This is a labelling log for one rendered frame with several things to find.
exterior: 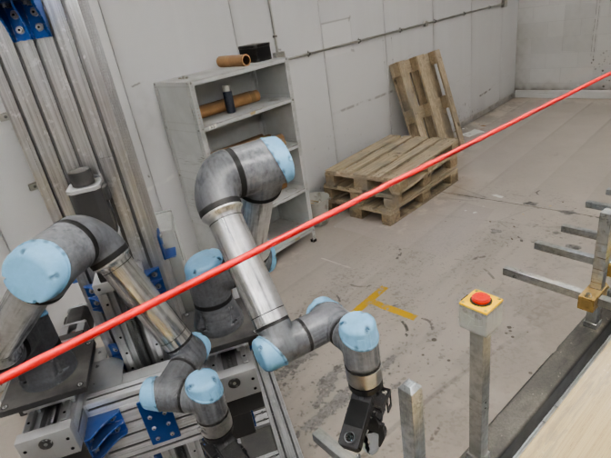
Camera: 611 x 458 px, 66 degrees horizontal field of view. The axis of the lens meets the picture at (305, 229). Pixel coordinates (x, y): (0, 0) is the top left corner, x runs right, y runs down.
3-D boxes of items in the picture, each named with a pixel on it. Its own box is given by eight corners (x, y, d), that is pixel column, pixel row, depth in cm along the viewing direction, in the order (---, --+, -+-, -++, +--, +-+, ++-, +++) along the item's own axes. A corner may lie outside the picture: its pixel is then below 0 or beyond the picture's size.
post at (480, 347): (465, 458, 128) (465, 326, 109) (475, 446, 131) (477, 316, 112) (481, 468, 125) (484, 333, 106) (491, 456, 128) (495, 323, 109)
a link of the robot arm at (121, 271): (72, 211, 112) (192, 358, 127) (40, 232, 103) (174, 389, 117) (104, 191, 108) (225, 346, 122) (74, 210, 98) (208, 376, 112)
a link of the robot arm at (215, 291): (186, 295, 142) (175, 256, 137) (227, 278, 148) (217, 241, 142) (199, 313, 133) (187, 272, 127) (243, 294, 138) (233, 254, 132)
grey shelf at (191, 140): (205, 274, 388) (152, 83, 322) (282, 230, 443) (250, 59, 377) (239, 290, 358) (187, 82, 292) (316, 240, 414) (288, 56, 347)
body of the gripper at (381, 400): (394, 408, 106) (390, 367, 101) (379, 438, 99) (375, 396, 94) (362, 399, 110) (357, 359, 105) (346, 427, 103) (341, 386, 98)
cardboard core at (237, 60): (215, 56, 346) (240, 54, 326) (224, 54, 351) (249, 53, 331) (217, 68, 349) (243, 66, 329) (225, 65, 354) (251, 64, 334)
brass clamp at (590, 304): (575, 307, 160) (576, 294, 158) (591, 289, 168) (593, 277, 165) (594, 313, 156) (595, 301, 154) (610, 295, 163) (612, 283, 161)
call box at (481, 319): (458, 329, 110) (458, 302, 106) (475, 314, 113) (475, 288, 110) (485, 342, 105) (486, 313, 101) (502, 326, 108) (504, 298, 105)
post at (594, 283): (584, 330, 169) (600, 210, 149) (587, 325, 171) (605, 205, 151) (594, 334, 167) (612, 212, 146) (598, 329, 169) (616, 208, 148)
